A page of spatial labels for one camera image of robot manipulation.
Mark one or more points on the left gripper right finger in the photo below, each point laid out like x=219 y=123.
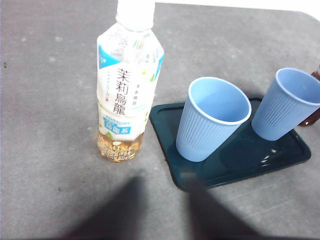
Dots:
x=210 y=220

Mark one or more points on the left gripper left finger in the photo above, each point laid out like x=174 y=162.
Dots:
x=120 y=220

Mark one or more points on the jasmine oolong tea bottle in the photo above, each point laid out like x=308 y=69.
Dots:
x=125 y=100

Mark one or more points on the dark oolong tea bottle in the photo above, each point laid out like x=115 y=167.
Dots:
x=316 y=74

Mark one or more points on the blue ribbed plastic cup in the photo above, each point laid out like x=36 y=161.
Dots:
x=200 y=135
x=275 y=117

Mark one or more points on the dark teal rectangular tray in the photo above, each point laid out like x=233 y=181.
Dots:
x=237 y=162

